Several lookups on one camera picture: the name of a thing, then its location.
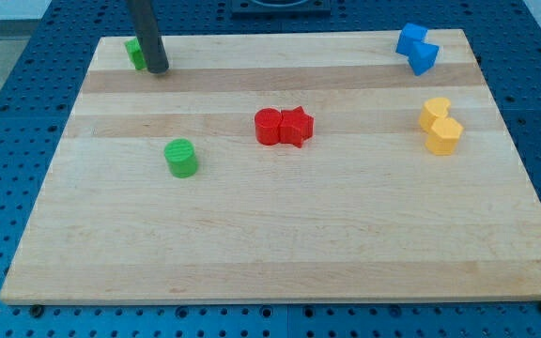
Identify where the gray cylindrical pusher rod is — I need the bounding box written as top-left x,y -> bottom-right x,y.
126,0 -> 169,75

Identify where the blue triangle block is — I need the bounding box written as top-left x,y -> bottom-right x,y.
408,41 -> 440,76

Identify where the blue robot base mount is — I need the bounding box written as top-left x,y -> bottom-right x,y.
227,0 -> 332,17

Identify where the red star block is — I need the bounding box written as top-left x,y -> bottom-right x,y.
279,106 -> 314,147

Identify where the red cylinder block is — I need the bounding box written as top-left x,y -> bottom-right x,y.
254,108 -> 283,146

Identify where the yellow hexagon block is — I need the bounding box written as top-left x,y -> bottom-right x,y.
425,117 -> 464,156

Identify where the yellow heart block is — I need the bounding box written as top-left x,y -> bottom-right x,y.
418,97 -> 451,132

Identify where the blue cube block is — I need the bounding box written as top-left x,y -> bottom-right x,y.
395,23 -> 428,55

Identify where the green block behind rod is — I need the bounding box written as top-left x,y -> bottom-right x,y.
124,38 -> 147,70

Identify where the green cylinder block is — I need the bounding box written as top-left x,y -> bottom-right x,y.
163,138 -> 199,178

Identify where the wooden board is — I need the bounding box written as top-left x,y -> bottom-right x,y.
0,29 -> 541,305

